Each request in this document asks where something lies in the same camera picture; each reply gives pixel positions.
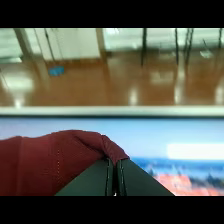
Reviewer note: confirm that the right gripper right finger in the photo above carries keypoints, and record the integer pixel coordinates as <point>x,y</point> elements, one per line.
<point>136,181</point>

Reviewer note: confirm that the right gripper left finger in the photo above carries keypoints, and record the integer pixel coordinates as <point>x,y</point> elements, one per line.
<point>95,181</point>

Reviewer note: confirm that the dark red T-shirt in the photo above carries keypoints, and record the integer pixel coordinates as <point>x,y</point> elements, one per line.
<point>43,163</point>

